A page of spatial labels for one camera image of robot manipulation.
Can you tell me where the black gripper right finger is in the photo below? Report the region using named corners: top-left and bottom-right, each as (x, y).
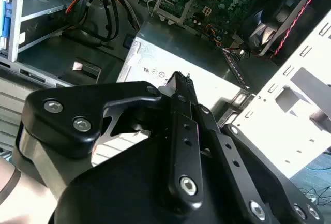
top-left (182, 73), bottom-right (326, 224)

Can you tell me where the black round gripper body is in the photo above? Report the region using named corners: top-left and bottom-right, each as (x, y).
top-left (50, 132), bottom-right (249, 224)

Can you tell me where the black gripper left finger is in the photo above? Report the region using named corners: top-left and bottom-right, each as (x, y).
top-left (14, 71), bottom-right (205, 211)

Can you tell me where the metal socket cover frame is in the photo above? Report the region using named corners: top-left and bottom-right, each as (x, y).
top-left (151, 0), bottom-right (202, 26)

